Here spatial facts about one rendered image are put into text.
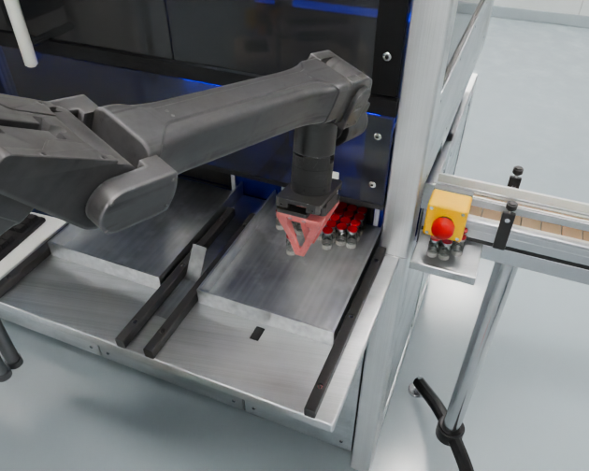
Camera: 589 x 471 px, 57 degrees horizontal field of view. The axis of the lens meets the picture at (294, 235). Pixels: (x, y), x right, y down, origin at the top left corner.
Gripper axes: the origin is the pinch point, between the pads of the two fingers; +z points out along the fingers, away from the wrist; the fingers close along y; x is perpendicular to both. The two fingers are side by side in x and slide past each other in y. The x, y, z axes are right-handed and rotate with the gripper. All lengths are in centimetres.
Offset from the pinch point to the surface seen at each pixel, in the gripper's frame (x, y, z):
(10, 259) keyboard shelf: 70, 6, 27
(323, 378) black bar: -6.7, -5.5, 19.5
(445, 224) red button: -18.0, 22.7, 2.6
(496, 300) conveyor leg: -32, 46, 29
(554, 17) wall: -47, 494, 6
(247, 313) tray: 10.5, 2.6, 18.5
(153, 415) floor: 60, 38, 102
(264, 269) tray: 13.1, 15.1, 17.2
